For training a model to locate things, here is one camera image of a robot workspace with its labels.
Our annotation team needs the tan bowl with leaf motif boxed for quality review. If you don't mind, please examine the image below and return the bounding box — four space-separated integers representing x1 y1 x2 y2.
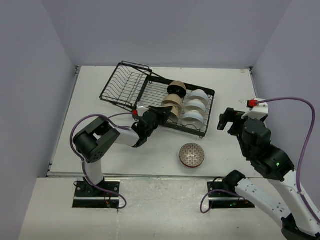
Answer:
165 103 180 124

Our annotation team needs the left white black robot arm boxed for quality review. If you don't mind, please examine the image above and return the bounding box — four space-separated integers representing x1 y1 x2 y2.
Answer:
69 106 173 197

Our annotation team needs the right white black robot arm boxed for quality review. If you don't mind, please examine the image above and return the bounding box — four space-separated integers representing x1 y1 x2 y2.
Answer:
217 107 320 240

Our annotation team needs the plain tan bowl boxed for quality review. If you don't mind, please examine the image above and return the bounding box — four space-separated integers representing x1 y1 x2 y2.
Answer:
161 93 183 108

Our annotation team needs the black glazed tan bowl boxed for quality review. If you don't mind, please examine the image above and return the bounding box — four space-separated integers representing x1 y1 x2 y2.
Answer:
167 81 187 98

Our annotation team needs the near white bowl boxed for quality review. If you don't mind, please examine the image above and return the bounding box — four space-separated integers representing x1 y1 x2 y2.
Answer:
181 110 204 129

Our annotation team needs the white bowl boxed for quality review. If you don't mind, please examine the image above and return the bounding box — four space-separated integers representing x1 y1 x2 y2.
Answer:
184 99 206 112
181 110 204 129
187 89 209 105

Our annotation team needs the middle white bowl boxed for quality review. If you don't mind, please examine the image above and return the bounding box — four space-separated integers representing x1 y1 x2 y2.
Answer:
184 99 206 112

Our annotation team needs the far white bowl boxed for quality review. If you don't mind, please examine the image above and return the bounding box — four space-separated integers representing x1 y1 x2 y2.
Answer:
187 89 209 105

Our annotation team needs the red patterned bowl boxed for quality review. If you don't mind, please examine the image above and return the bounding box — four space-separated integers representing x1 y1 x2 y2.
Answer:
178 143 205 168

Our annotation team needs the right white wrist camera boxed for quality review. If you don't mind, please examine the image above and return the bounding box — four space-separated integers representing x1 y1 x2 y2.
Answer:
241 98 269 121

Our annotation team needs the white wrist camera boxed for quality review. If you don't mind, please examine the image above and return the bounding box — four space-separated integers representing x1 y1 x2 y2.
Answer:
241 98 269 121
132 101 149 117

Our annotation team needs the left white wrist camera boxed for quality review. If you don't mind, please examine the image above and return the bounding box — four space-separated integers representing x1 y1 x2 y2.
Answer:
132 101 149 117

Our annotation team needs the black wire dish rack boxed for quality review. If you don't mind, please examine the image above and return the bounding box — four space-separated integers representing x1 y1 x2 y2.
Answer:
99 61 215 139

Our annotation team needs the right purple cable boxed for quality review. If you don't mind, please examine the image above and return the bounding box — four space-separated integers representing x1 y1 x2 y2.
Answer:
201 96 320 237

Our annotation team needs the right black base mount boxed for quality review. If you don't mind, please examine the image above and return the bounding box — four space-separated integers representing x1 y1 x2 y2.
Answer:
207 177 255 209

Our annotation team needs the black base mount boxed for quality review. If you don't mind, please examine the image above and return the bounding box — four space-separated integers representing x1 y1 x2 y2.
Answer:
207 177 255 209
72 179 121 208

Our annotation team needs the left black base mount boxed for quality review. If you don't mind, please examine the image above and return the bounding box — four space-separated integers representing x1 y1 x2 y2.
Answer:
72 179 121 208

